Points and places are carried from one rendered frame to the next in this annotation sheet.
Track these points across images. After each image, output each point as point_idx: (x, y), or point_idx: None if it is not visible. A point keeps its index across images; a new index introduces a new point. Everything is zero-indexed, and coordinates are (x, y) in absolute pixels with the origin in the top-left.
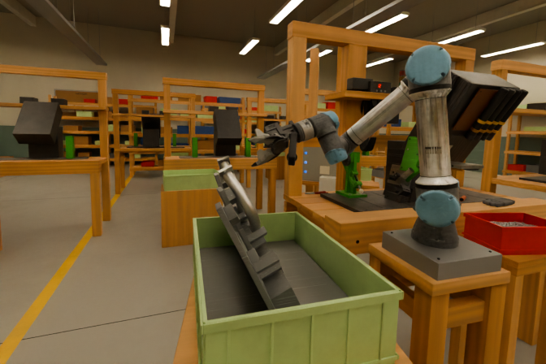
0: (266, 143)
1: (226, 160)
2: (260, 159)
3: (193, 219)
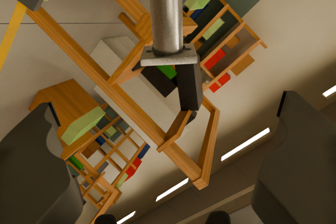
0: (281, 150)
1: (182, 52)
2: (59, 141)
3: None
